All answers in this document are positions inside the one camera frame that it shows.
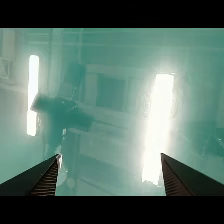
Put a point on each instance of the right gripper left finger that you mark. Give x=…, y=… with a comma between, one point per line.
x=40, y=178

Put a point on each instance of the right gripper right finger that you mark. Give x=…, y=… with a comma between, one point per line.
x=186, y=180

